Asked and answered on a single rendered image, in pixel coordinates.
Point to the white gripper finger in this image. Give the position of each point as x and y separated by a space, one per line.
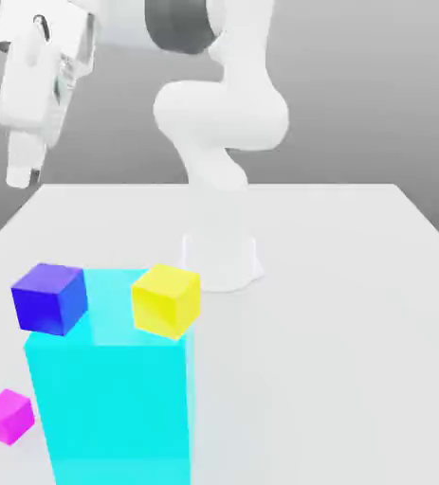
35 176
21 163

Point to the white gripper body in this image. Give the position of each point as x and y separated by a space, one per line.
25 94

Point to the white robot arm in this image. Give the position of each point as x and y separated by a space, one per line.
223 113

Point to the small blue cube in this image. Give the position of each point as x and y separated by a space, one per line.
44 303

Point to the small yellow cube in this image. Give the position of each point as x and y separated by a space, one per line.
162 303

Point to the small magenta cube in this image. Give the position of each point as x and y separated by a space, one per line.
6 416

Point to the large cyan box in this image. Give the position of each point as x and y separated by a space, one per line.
116 398

